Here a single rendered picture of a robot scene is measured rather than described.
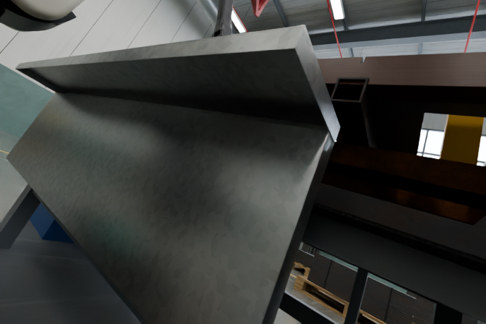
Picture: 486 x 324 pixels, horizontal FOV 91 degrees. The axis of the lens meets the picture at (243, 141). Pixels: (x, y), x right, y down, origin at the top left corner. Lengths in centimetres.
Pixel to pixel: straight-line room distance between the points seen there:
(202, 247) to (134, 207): 20
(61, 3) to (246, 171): 43
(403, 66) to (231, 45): 29
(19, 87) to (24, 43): 103
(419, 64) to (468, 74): 6
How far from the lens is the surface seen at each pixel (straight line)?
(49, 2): 57
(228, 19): 113
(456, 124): 61
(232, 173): 40
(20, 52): 782
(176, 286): 42
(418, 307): 484
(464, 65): 47
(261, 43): 28
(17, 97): 778
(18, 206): 134
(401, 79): 46
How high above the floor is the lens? 49
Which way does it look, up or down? 16 degrees up
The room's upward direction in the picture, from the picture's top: 25 degrees clockwise
